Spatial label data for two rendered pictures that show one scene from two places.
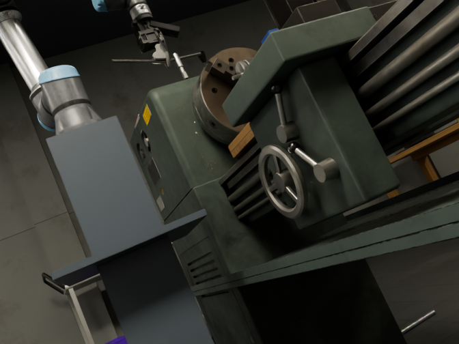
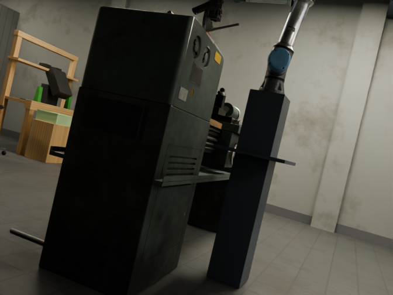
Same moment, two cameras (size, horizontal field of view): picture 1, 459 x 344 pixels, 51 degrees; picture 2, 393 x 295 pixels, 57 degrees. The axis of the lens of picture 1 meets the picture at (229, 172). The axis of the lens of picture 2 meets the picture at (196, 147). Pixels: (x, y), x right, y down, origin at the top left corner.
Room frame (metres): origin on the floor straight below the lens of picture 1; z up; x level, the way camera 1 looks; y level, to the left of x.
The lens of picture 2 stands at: (3.18, 1.48, 0.74)
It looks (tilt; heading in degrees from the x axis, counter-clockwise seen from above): 1 degrees down; 221
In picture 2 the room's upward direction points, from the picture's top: 13 degrees clockwise
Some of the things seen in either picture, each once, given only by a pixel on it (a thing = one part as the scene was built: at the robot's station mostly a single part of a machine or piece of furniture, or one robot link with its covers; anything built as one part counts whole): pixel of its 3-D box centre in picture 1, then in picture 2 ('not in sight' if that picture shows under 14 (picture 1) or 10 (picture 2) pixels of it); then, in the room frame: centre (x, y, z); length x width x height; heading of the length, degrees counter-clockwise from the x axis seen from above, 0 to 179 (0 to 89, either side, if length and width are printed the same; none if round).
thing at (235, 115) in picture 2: not in sight; (227, 119); (0.47, -0.61, 1.01); 0.30 x 0.20 x 0.29; 22
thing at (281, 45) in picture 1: (352, 54); (210, 124); (1.00, -0.35, 0.90); 0.53 x 0.30 x 0.06; 112
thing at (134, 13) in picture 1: (141, 14); not in sight; (1.69, 0.05, 1.56); 0.08 x 0.08 x 0.05
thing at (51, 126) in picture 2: not in sight; (61, 102); (0.38, -3.93, 0.86); 1.35 x 1.18 x 1.72; 18
